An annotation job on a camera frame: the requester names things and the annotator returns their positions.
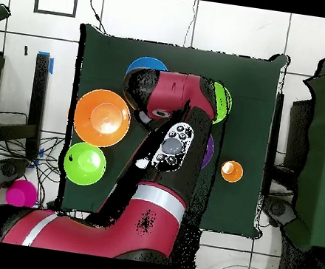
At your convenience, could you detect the purple plastic bowl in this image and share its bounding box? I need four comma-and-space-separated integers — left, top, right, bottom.
200, 132, 217, 171

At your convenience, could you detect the large orange plastic bowl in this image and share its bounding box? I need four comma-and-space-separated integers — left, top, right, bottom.
69, 86, 135, 151

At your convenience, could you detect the green plastic bowl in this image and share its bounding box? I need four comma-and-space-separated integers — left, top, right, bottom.
208, 81, 235, 127
61, 139, 110, 189

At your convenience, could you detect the blue plastic bowl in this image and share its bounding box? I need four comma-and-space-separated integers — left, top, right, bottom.
126, 54, 170, 81

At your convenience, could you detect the orange plastic cup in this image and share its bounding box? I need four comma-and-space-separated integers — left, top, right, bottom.
219, 159, 246, 184

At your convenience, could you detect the dark green tablecloth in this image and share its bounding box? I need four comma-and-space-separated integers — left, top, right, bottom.
54, 22, 291, 241

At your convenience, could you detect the black stand with blue tape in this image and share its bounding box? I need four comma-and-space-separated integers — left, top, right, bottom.
0, 45, 56, 163

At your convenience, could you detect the pink plastic cup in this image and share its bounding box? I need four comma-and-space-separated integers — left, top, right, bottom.
4, 177, 40, 210

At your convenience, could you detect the tangle of black cables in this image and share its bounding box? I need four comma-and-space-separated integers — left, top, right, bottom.
0, 127, 67, 211

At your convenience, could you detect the black cable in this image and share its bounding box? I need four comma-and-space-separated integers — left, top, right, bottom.
75, 0, 112, 35

